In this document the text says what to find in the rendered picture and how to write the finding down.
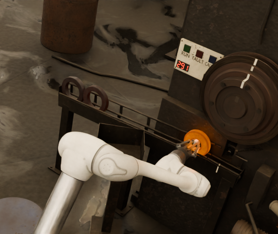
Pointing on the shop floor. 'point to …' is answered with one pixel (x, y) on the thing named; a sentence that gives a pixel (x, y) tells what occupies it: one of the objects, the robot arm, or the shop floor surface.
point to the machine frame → (227, 216)
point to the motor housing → (244, 228)
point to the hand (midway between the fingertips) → (197, 140)
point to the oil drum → (68, 25)
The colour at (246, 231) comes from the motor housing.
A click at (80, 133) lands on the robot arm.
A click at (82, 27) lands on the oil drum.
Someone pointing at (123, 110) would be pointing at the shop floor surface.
